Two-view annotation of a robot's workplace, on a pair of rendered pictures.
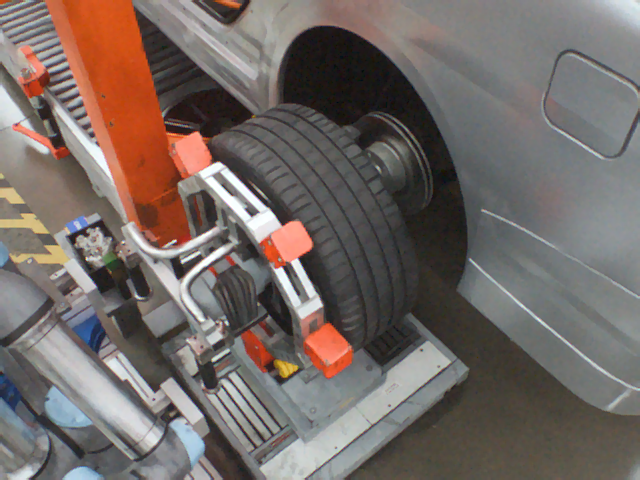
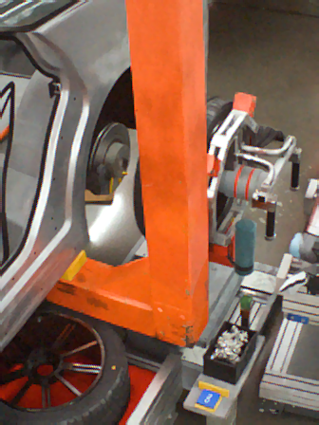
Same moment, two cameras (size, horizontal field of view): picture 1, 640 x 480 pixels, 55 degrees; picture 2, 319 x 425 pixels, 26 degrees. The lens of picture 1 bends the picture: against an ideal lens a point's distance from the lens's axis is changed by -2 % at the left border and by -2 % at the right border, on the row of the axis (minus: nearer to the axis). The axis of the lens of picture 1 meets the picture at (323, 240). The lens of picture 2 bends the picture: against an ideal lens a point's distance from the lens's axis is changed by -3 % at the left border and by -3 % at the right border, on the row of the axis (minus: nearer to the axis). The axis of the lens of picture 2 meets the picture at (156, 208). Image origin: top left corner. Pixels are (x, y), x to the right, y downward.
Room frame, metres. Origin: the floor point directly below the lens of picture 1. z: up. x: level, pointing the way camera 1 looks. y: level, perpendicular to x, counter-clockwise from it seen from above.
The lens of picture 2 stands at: (2.20, 2.13, 2.59)
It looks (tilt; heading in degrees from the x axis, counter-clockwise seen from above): 39 degrees down; 246
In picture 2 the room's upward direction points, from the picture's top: 4 degrees counter-clockwise
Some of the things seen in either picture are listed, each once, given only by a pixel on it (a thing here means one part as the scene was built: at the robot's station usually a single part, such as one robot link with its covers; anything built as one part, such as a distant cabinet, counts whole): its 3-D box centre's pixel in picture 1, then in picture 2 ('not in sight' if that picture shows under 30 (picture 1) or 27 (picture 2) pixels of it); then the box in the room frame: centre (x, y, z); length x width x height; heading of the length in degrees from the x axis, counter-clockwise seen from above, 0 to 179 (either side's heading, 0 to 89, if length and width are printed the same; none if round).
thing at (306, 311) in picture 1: (248, 267); (230, 179); (0.98, 0.19, 0.85); 0.54 x 0.07 x 0.54; 37
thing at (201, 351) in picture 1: (211, 341); (290, 153); (0.72, 0.25, 0.93); 0.09 x 0.05 x 0.05; 127
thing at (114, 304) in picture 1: (102, 262); (225, 371); (1.34, 0.76, 0.44); 0.43 x 0.17 x 0.03; 37
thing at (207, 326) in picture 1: (218, 273); (267, 137); (0.83, 0.23, 1.03); 0.19 x 0.18 x 0.11; 127
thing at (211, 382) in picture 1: (207, 370); (295, 174); (0.70, 0.28, 0.83); 0.04 x 0.04 x 0.16
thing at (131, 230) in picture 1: (173, 221); (251, 163); (0.99, 0.35, 1.03); 0.19 x 0.18 x 0.11; 127
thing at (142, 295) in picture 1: (137, 278); (271, 222); (0.98, 0.48, 0.83); 0.04 x 0.04 x 0.16
